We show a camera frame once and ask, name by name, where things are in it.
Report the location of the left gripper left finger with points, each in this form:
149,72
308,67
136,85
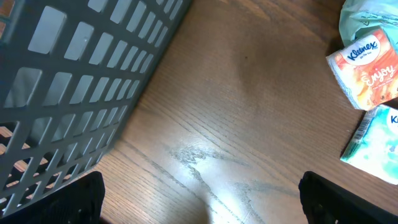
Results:
78,202

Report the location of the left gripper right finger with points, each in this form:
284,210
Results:
325,202

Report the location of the teal Kleenex tissue pack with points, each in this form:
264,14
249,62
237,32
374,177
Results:
373,147

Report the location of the orange tissue pack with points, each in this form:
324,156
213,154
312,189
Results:
366,70

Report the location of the grey plastic basket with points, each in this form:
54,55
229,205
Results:
71,73

